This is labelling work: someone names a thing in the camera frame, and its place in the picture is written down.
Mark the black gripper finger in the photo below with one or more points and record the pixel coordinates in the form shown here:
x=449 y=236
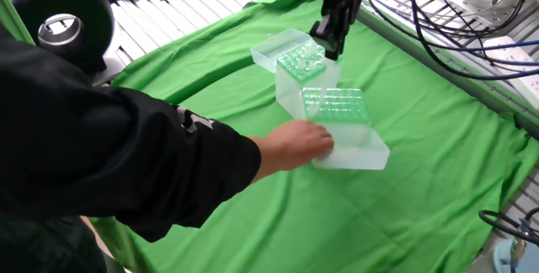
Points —
x=349 y=12
x=330 y=33

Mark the translucent tip box holding tips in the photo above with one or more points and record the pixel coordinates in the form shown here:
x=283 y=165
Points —
x=349 y=151

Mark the bare right forearm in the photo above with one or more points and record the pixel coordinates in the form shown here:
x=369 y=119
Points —
x=259 y=157

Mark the person's right hand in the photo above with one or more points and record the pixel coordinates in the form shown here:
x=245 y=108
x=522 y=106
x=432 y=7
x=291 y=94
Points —
x=299 y=144

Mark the green cloth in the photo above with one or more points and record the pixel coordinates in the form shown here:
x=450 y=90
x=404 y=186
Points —
x=379 y=205

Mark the green frame post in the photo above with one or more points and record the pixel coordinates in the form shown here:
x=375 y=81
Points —
x=10 y=20

